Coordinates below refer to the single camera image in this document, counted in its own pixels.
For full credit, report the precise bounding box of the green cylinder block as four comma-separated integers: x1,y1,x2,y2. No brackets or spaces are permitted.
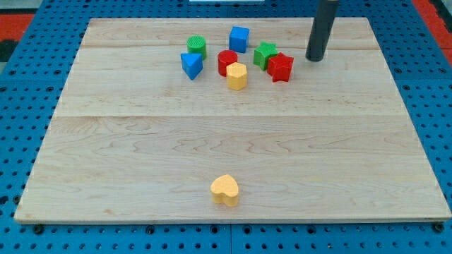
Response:
186,35,207,60

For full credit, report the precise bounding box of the red star block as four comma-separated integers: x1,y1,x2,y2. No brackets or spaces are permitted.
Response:
267,52,294,82

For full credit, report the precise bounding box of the blue cube block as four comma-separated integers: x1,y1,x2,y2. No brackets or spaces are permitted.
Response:
229,26,249,53

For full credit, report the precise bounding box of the yellow heart block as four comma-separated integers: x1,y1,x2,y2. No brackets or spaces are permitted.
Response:
210,174,239,207

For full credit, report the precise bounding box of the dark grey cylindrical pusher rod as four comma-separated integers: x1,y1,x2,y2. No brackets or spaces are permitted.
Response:
305,0,339,62

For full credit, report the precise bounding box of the yellow hexagon block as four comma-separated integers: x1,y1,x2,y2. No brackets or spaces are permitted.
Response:
226,62,248,90

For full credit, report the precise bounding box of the light wooden board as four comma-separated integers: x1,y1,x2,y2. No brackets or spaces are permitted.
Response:
15,18,451,224

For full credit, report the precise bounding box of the red cylinder block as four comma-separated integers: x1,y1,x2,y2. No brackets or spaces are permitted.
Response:
218,49,238,77

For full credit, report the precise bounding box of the green star block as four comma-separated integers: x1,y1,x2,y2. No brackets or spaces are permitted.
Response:
253,41,278,71

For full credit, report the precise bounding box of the blue triangle block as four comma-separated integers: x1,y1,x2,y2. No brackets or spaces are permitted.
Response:
180,53,203,80

